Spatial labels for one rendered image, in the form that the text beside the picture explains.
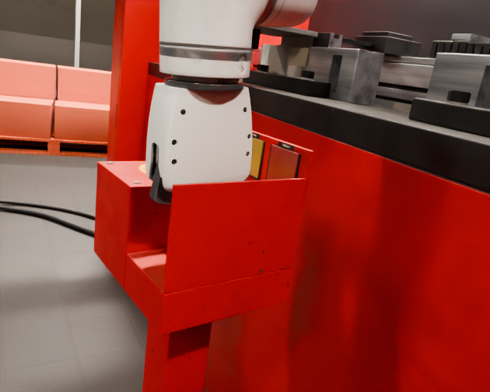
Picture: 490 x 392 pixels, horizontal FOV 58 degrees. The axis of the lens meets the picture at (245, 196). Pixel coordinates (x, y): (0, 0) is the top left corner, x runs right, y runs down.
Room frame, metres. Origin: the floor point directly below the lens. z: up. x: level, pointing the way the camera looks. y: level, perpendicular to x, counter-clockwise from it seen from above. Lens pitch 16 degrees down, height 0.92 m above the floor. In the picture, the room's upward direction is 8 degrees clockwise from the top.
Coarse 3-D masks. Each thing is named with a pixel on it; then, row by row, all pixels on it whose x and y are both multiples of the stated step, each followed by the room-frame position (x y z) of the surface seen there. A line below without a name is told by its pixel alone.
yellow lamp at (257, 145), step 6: (252, 138) 0.53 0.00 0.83; (252, 144) 0.53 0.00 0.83; (258, 144) 0.52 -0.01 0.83; (252, 150) 0.53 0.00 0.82; (258, 150) 0.52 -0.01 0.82; (252, 156) 0.53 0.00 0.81; (258, 156) 0.52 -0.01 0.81; (252, 162) 0.53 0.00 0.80; (258, 162) 0.52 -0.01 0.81; (252, 168) 0.53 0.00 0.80; (258, 168) 0.52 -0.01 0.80; (252, 174) 0.52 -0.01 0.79
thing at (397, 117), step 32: (256, 96) 0.90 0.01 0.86; (288, 96) 0.79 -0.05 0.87; (320, 128) 0.69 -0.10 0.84; (352, 128) 0.62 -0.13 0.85; (384, 128) 0.57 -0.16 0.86; (416, 128) 0.52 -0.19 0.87; (448, 128) 0.56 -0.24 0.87; (416, 160) 0.51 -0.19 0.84; (448, 160) 0.47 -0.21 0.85; (480, 160) 0.44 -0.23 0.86
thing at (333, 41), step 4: (320, 36) 0.97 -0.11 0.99; (324, 36) 0.96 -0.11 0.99; (328, 36) 0.95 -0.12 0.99; (332, 36) 0.95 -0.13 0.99; (336, 36) 0.96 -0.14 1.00; (340, 36) 0.95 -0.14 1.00; (316, 40) 0.99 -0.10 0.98; (320, 40) 0.97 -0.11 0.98; (324, 40) 0.96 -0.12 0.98; (328, 40) 0.95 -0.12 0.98; (332, 40) 0.95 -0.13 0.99; (336, 40) 0.95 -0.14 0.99; (340, 40) 0.95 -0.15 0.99; (316, 44) 0.98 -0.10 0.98; (320, 44) 0.97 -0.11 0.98; (324, 44) 0.96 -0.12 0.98; (328, 44) 0.94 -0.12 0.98; (332, 44) 0.95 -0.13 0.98; (336, 44) 0.95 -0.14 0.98; (340, 44) 0.96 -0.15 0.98
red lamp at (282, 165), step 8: (272, 152) 0.50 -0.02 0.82; (280, 152) 0.49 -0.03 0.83; (288, 152) 0.48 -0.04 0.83; (272, 160) 0.50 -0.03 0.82; (280, 160) 0.49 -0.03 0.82; (288, 160) 0.48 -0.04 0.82; (296, 160) 0.47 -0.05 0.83; (272, 168) 0.50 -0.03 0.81; (280, 168) 0.49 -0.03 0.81; (288, 168) 0.48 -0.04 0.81; (272, 176) 0.49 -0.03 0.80; (280, 176) 0.48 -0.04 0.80; (288, 176) 0.47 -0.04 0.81
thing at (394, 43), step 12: (360, 36) 1.18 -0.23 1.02; (372, 36) 1.14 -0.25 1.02; (384, 36) 1.10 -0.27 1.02; (396, 36) 1.12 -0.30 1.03; (408, 36) 1.14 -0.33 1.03; (360, 48) 1.17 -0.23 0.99; (372, 48) 1.13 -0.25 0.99; (384, 48) 1.09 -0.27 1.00; (396, 48) 1.11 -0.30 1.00; (408, 48) 1.12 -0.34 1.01
